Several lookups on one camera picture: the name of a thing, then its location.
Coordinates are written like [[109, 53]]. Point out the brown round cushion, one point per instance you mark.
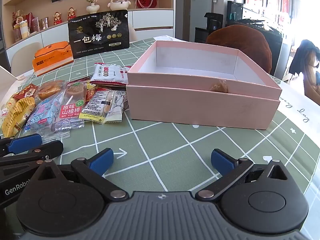
[[240, 40]]

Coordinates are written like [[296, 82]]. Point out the white chair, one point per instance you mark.
[[22, 55]]

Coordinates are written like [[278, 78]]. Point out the red gold figurine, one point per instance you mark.
[[57, 18], [72, 14]]

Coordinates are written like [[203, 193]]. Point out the metal cup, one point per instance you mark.
[[44, 23]]

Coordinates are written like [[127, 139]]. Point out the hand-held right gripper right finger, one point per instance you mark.
[[222, 161]]

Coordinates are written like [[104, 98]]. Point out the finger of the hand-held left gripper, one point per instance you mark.
[[23, 143], [50, 148]]

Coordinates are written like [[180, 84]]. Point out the small red snack packet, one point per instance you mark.
[[26, 92]]

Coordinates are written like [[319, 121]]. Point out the black snack bag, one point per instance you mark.
[[100, 40]]

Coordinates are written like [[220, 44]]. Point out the pink cardboard box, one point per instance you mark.
[[200, 110]]

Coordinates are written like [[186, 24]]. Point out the white red-edged snack packet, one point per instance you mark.
[[110, 73]]

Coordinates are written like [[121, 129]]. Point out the red-label lollipop packet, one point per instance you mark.
[[71, 110]]

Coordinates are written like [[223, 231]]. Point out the white rabbit figurine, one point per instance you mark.
[[117, 2]]

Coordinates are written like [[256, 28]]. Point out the black mesh chair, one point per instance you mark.
[[275, 45]]

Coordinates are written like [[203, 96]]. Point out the wooden white wall cabinet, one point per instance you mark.
[[155, 17]]

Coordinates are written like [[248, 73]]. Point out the black water dispenser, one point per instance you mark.
[[212, 25]]

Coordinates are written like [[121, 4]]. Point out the clear-wrapped brown pastry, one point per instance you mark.
[[50, 89]]

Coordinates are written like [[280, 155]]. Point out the yellow snack packet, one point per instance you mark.
[[17, 115]]

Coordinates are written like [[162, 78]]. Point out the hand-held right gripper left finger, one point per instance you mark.
[[101, 162]]

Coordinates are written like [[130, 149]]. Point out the white tumbler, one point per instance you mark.
[[24, 31]]

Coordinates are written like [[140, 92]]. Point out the orange packet box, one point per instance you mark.
[[52, 57]]

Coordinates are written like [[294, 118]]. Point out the green checked tablecloth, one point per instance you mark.
[[175, 150]]

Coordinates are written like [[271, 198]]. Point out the yellow-edged white snack packet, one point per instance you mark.
[[107, 105]]

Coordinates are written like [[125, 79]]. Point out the large red snack packet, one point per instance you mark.
[[91, 93]]

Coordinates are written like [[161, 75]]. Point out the blue snack packet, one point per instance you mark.
[[40, 116]]

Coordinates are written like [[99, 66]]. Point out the white vase with flowers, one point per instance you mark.
[[92, 8]]

